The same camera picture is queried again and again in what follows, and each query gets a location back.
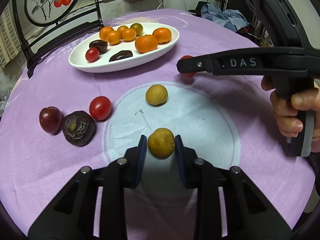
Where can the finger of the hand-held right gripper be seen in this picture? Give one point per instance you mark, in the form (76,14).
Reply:
(190,65)

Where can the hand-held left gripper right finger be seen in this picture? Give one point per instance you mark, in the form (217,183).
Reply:
(180,155)

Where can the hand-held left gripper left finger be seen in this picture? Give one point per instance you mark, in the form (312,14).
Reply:
(142,155)

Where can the red cherry tomato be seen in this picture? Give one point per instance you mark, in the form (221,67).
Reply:
(92,54)
(100,108)
(188,74)

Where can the small yellow round fruit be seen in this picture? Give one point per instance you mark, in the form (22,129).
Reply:
(156,95)
(161,146)

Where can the white oval plate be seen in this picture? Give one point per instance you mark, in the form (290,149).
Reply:
(150,60)

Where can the large orange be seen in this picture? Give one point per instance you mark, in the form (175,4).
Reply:
(162,35)
(146,43)

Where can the green orange tangerine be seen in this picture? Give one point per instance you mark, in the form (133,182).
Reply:
(137,28)

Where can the small orange tangerine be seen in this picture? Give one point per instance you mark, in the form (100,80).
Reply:
(104,31)
(122,28)
(129,35)
(113,38)

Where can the dark wrinkled passion fruit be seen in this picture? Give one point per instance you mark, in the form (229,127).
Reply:
(121,55)
(98,46)
(78,128)

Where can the person's right hand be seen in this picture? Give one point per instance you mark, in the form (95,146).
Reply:
(285,115)

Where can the black hat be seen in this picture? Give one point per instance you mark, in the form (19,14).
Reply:
(197,8)

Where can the blue cloth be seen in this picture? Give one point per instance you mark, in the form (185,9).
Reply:
(232,17)

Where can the black monitor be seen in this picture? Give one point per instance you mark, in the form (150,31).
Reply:
(237,3)

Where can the purple tablecloth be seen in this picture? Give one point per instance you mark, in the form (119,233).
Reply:
(50,167)

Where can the dark red plum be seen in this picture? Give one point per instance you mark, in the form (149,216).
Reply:
(50,119)

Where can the black framed painted table screen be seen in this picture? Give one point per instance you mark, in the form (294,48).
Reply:
(50,0)

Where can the checked beige curtain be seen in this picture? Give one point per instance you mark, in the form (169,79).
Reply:
(7,40)

